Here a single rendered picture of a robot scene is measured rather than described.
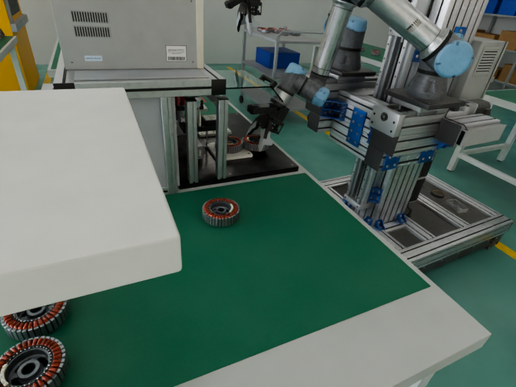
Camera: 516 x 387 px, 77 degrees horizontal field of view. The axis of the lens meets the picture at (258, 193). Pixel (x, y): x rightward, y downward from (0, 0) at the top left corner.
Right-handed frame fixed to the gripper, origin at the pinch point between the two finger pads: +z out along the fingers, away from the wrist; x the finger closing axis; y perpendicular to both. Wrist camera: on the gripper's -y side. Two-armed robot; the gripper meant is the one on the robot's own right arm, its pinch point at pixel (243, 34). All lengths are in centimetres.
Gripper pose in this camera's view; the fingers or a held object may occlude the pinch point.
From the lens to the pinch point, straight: 172.6
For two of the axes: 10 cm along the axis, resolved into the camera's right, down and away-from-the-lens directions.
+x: -4.5, -5.1, 7.3
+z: -0.8, 8.4, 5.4
